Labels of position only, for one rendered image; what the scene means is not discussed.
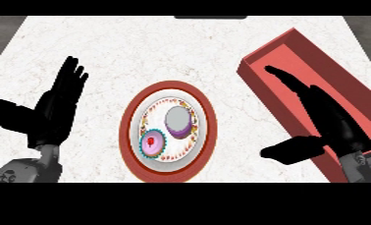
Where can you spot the red-rimmed white plate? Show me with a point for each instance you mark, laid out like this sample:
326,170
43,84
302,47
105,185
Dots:
168,131

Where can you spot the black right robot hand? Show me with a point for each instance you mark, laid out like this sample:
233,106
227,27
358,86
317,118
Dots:
329,121

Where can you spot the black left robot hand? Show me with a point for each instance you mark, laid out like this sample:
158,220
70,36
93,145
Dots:
55,111

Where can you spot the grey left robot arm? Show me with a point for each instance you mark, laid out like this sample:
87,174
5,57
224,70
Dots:
34,165

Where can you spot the pink cupcake with teal wrapper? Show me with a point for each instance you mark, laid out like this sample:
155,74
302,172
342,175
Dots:
152,143

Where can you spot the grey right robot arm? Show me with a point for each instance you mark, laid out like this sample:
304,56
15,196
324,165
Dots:
357,166

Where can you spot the dark flat appliance edge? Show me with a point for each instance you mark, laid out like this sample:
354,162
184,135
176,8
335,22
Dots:
211,17

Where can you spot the red cardboard box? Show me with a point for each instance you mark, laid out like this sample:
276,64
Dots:
310,71

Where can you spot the purple can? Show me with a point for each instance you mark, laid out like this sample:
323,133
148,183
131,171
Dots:
179,123

